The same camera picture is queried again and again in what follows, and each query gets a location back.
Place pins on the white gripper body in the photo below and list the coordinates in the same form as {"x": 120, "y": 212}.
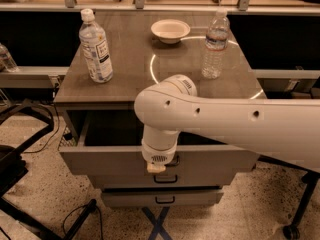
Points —
{"x": 158, "y": 155}

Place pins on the grey top drawer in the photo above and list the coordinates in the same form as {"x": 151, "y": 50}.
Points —
{"x": 109, "y": 145}

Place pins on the grey drawer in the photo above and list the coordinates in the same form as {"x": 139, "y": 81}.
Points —
{"x": 162, "y": 198}
{"x": 109, "y": 145}
{"x": 153, "y": 181}

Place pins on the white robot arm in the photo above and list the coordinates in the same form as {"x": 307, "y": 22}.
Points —
{"x": 284, "y": 129}

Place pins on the grey bottom drawer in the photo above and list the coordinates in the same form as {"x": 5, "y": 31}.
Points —
{"x": 162, "y": 198}

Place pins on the grey middle drawer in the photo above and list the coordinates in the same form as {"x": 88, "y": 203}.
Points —
{"x": 153, "y": 181}

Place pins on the grey three-drawer cabinet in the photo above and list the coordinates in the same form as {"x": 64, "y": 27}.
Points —
{"x": 139, "y": 60}

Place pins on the blue tape cross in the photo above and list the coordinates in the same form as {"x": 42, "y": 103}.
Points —
{"x": 157, "y": 222}

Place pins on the white paper bowl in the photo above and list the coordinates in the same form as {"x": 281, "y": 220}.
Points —
{"x": 170, "y": 31}

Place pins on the labelled water bottle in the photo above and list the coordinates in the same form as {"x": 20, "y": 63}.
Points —
{"x": 95, "y": 48}

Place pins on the clear water bottle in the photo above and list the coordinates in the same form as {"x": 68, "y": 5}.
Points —
{"x": 216, "y": 42}

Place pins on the black chair left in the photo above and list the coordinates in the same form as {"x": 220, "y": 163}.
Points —
{"x": 13, "y": 168}

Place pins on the black office chair right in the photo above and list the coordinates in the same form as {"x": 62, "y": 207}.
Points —
{"x": 291, "y": 231}

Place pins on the bottle at left edge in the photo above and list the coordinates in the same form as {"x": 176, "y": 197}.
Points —
{"x": 7, "y": 63}

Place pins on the wire mesh basket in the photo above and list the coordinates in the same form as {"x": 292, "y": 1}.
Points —
{"x": 67, "y": 139}

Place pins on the grey shelf rail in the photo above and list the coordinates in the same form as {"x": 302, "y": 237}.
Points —
{"x": 33, "y": 77}

